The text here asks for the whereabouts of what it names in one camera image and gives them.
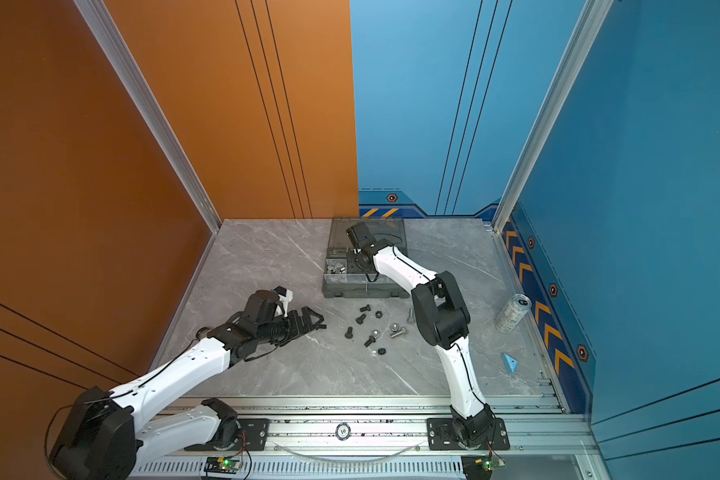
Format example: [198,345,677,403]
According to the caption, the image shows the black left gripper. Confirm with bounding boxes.
[257,305,325,347]

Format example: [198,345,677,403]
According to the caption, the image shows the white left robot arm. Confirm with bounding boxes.
[44,287,325,479]

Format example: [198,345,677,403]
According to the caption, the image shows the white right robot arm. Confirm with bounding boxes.
[346,222,510,451]

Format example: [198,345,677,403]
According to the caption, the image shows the grey plastic organizer box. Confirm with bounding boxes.
[322,218,410,299]

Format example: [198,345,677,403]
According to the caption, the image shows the green circuit board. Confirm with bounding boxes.
[203,456,244,476]

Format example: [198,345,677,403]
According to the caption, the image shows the blue triangular block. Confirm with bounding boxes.
[501,353,519,375]

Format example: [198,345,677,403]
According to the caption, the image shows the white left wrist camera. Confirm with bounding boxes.
[273,286,293,316]

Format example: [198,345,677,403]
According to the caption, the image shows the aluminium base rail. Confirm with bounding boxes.
[83,394,613,480]

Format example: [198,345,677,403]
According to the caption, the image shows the right aluminium corner post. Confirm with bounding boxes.
[491,0,613,234]

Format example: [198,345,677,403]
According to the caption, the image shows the aluminium corner post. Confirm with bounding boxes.
[491,0,613,234]
[74,0,222,235]

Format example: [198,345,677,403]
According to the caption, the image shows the left aluminium corner post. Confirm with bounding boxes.
[74,0,222,235]

